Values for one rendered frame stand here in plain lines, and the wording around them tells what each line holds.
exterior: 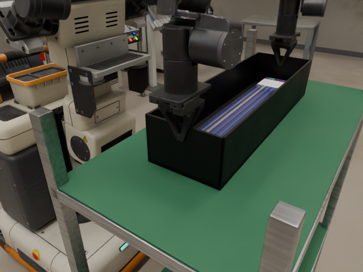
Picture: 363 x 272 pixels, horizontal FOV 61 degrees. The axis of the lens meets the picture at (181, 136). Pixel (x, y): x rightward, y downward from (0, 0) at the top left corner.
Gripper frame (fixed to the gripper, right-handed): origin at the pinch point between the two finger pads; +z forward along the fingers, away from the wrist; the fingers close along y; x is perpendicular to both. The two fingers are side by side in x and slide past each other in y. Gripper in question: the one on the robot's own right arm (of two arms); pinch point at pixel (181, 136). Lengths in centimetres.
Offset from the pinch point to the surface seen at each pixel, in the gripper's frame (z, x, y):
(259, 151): 8.8, -9.6, 16.7
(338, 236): 103, -30, 108
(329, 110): 9, -18, 49
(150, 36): 38, 197, 230
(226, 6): 36, 250, 522
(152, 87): 97, 197, 229
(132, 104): 99, 185, 180
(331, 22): 51, 63, 518
